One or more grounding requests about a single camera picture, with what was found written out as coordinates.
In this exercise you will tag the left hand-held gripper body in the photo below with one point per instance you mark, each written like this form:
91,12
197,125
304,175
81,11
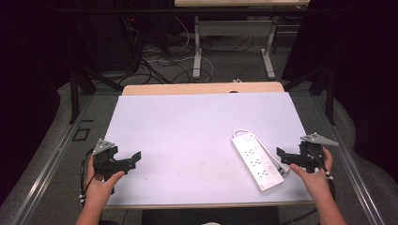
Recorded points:
104,159

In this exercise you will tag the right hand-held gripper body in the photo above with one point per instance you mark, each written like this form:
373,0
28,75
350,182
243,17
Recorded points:
309,153

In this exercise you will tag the white power strip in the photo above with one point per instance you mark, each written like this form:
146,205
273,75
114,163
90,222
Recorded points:
255,164

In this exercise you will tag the person's left hand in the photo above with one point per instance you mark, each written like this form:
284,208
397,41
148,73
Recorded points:
101,187

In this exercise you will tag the person's right hand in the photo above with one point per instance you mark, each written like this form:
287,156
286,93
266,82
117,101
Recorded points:
314,181

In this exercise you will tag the white table mat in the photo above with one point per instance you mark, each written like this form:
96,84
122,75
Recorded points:
194,146

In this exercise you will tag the black metal stand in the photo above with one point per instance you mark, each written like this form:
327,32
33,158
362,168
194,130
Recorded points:
75,93
330,90

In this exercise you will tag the wooden table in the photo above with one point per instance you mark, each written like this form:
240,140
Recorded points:
194,88

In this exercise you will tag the dark computer tower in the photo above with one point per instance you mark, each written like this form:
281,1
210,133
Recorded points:
120,43

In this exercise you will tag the white desk with metal legs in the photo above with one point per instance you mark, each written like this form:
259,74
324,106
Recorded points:
233,28

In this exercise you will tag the black horizontal bar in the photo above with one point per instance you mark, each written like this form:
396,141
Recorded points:
156,11

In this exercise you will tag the aluminium floor rail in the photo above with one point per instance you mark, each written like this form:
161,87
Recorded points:
353,168
47,165

